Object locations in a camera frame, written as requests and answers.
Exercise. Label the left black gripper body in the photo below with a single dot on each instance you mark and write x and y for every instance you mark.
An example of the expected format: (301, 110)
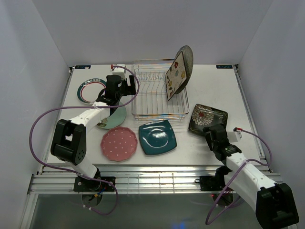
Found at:
(125, 89)

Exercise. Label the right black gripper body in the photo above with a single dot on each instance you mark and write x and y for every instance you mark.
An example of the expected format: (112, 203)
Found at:
(210, 142)

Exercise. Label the black floral square plate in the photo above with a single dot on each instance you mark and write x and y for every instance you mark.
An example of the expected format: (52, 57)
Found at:
(204, 116)

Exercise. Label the wire dish rack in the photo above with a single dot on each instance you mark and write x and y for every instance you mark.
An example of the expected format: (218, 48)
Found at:
(151, 103)

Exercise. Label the cream floral square plate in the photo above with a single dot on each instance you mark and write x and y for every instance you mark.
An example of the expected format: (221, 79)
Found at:
(175, 76)

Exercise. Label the speckled round plate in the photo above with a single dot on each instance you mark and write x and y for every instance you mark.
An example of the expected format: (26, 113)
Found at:
(188, 63)

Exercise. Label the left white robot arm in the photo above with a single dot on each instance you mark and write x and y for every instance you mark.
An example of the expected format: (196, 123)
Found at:
(69, 142)

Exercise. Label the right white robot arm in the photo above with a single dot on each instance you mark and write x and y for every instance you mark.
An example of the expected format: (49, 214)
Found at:
(272, 202)

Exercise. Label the mint green flower plate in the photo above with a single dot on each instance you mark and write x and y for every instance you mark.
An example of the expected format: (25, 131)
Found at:
(114, 120)

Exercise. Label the white plate green rim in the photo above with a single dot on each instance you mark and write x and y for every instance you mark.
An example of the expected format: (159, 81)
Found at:
(89, 90)

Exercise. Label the left blue table label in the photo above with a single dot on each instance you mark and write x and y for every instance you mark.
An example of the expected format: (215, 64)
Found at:
(82, 67)

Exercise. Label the blue table label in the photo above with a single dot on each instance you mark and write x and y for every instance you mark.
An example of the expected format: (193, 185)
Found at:
(82, 67)
(224, 66)

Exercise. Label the pink dotted plate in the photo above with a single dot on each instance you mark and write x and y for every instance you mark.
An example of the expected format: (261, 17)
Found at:
(119, 144)

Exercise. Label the teal square plate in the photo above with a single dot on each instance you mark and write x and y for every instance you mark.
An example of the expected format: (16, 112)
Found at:
(157, 137)

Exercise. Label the right blue table label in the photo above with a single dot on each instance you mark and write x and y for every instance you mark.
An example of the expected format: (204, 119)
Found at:
(224, 66)

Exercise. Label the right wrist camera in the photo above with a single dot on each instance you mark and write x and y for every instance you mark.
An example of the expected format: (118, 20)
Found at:
(235, 135)

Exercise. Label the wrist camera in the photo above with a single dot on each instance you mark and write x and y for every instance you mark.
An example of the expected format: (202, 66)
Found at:
(120, 71)
(235, 135)

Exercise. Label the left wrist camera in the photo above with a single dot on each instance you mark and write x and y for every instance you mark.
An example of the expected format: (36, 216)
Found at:
(120, 71)

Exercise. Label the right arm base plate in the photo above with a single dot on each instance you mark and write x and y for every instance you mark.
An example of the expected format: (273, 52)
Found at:
(210, 183)

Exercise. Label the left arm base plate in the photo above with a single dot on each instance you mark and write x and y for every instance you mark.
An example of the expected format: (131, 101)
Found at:
(85, 185)

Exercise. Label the aluminium frame rails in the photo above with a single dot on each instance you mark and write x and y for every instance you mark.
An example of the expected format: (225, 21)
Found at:
(173, 172)

